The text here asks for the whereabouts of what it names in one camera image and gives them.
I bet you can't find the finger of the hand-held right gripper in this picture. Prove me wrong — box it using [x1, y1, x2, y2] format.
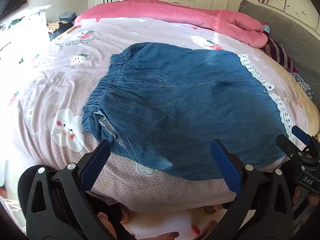
[276, 134, 305, 161]
[291, 125, 320, 153]

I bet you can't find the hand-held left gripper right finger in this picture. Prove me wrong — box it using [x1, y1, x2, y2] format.
[200, 139, 295, 240]

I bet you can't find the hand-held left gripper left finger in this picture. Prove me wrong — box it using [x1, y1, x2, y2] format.
[24, 139, 135, 240]

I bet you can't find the blue denim pants lace trim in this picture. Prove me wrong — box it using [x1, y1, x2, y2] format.
[82, 42, 294, 180]

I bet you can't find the person's right hand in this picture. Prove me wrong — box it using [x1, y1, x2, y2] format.
[291, 184, 320, 207]

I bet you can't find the blue floral cloth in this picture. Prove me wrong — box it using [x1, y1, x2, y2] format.
[290, 71, 314, 100]

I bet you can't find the person's bare foot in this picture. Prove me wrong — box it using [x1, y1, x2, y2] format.
[97, 211, 130, 239]
[157, 204, 223, 240]

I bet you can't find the purple striped cloth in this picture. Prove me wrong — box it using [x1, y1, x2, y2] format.
[260, 38, 298, 73]

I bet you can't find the pink printed quilt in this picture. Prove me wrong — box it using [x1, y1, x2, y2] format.
[7, 17, 318, 210]

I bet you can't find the grey padded headboard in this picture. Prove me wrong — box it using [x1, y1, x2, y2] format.
[238, 0, 320, 100]

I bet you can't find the dark cloth bundle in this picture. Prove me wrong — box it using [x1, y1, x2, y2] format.
[47, 21, 75, 42]

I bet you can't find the white drawer cabinet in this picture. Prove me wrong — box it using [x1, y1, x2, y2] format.
[0, 5, 50, 63]

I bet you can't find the folded blue cloth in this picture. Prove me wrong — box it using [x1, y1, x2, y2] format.
[59, 12, 77, 23]

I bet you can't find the pink plush comforter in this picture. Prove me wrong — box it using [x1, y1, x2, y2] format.
[74, 0, 269, 48]

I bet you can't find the wall painting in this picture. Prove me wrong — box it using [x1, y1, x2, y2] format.
[257, 0, 320, 30]

